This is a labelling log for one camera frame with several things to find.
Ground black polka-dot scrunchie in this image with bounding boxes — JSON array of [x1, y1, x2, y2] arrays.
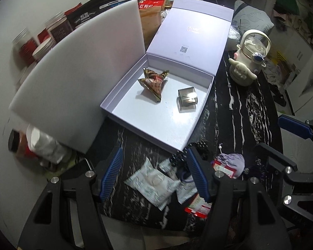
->
[[169, 141, 210, 168]]

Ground small silver box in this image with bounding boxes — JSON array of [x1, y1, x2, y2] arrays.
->
[[178, 87, 198, 113]]

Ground clear jar with red label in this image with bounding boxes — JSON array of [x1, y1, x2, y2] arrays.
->
[[12, 29, 40, 65]]

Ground white cabinet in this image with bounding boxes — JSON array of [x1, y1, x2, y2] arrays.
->
[[287, 44, 313, 115]]

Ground white foam board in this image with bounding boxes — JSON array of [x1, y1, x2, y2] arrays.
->
[[9, 0, 146, 154]]

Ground large black pouch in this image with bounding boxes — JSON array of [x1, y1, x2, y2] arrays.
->
[[81, 0, 139, 15]]

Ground clear plastic jar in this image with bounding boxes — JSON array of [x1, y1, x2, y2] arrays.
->
[[16, 62, 37, 84]]

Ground grey quilted cushion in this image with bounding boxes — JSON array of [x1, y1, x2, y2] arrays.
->
[[232, 0, 275, 35]]

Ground bottle with black cap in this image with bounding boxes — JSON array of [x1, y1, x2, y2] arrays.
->
[[8, 130, 32, 159]]

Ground jar with white lid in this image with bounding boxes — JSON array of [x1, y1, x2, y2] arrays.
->
[[32, 39, 57, 62]]

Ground brown triangular snack packet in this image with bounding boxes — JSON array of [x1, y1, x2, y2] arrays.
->
[[143, 68, 170, 84], [138, 77, 163, 103]]

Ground small white snack packet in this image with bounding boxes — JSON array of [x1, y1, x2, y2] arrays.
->
[[176, 179, 199, 204]]

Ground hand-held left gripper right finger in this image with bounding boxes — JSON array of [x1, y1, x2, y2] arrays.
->
[[186, 146, 289, 250]]

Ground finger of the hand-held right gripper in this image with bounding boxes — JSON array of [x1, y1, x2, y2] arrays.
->
[[278, 114, 313, 146], [253, 143, 313, 223]]

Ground metal wire hook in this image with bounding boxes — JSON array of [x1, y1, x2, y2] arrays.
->
[[77, 157, 92, 174]]

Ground black pouch with red top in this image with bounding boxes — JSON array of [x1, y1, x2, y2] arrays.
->
[[65, 2, 97, 30]]

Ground lavender gift box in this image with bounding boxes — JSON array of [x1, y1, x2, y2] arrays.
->
[[100, 0, 234, 152]]

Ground red goji berry pouch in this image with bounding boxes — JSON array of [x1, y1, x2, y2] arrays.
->
[[138, 0, 166, 50]]

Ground red and white packet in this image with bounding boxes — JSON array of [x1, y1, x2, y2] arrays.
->
[[185, 194, 212, 219], [212, 159, 238, 179]]

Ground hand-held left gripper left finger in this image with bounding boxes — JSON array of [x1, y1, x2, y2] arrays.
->
[[17, 146, 124, 250]]

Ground green tote bag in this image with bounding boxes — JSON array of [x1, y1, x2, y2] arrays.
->
[[273, 0, 300, 16]]

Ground lavender sachet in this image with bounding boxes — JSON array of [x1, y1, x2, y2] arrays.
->
[[216, 153, 245, 178]]

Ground cream cartoon kettle bottle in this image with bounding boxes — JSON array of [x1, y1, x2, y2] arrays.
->
[[228, 29, 272, 86]]

